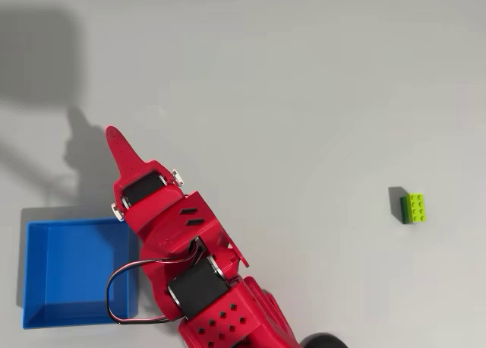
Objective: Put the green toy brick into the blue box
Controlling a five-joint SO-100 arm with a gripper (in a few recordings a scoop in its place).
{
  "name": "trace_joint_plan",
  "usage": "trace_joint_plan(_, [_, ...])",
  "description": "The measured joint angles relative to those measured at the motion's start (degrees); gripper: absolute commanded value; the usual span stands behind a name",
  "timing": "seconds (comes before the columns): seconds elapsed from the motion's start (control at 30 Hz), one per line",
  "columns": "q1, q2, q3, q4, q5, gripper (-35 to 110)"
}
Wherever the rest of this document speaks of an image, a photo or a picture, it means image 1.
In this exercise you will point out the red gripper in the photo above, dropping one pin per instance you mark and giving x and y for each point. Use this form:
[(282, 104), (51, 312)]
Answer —
[(156, 204)]

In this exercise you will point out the green lego brick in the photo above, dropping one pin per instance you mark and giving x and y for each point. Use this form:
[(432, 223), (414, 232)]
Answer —
[(415, 208)]

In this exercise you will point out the red robot arm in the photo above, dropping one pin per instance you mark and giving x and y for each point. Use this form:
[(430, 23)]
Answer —
[(231, 321)]

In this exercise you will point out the blue plastic box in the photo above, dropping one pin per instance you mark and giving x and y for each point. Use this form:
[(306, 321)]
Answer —
[(79, 272)]

